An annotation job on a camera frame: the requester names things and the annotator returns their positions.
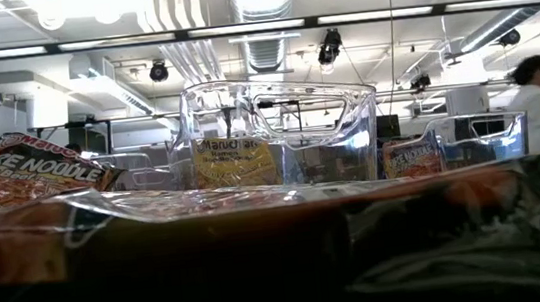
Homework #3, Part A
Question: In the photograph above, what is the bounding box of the black monitor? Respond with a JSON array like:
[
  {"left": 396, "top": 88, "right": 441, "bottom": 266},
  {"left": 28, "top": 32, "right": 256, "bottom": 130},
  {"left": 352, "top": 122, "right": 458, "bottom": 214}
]
[{"left": 375, "top": 113, "right": 403, "bottom": 141}]

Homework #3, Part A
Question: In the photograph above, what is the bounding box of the silver air duct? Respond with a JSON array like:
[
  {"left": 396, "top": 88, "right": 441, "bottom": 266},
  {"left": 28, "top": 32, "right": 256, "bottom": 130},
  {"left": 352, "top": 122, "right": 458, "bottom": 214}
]
[{"left": 228, "top": 0, "right": 305, "bottom": 75}]

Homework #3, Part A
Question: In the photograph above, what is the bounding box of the white box unit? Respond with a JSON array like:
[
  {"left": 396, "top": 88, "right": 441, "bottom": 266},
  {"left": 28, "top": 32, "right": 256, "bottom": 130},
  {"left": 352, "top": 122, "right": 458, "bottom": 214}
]
[{"left": 444, "top": 85, "right": 491, "bottom": 118}]

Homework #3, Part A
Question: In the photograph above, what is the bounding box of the yellow Maruchan noodle pack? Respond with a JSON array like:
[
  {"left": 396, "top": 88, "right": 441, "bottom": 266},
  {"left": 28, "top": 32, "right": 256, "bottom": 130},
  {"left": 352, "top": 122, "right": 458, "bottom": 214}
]
[{"left": 190, "top": 130, "right": 282, "bottom": 194}]

